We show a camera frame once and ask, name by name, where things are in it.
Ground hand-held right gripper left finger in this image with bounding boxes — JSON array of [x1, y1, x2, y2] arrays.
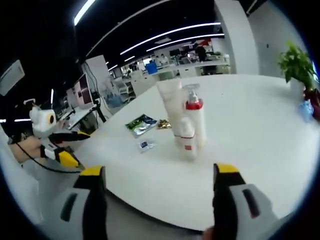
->
[[47, 165, 108, 240]]

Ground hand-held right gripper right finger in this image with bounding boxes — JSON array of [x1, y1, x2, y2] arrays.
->
[[212, 162, 283, 240]]

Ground green skincare sachet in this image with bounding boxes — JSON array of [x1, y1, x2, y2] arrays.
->
[[124, 115, 148, 139]]

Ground small clear skincare sachet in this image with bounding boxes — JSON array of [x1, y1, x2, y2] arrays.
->
[[136, 139, 158, 154]]

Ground small white skincare bottle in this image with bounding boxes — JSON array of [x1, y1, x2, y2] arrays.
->
[[178, 116, 199, 161]]

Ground white red-collar pump skincare bottle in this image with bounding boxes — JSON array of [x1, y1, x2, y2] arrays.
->
[[181, 83, 207, 149]]

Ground gold skincare sachet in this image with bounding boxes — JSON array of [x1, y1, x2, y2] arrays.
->
[[156, 119, 172, 131]]

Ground white skincare tube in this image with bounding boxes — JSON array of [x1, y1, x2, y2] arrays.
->
[[156, 80, 187, 151]]

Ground person's right hand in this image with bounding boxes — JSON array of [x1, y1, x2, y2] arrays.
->
[[203, 226, 216, 240]]

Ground black tripod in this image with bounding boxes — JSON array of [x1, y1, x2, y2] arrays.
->
[[91, 98, 108, 124]]

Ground white ceiling unit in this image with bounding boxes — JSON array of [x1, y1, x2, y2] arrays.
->
[[0, 59, 26, 96]]

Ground white office chair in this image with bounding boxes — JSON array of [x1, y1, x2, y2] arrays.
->
[[116, 79, 136, 102]]

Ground blue bin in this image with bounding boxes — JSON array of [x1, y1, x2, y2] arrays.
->
[[145, 62, 159, 75]]

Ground ceiling light strip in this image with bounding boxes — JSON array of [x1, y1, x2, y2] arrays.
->
[[120, 21, 222, 55], [74, 0, 97, 26], [146, 34, 225, 53]]

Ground blue plastic bag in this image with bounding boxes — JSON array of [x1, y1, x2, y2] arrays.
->
[[298, 99, 314, 122]]

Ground white office counter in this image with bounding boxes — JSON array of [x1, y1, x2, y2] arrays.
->
[[143, 58, 231, 77]]

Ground potted green plant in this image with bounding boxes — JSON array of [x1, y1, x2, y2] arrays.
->
[[278, 40, 318, 95]]

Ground black cable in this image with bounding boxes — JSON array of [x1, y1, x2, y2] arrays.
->
[[14, 141, 83, 174]]

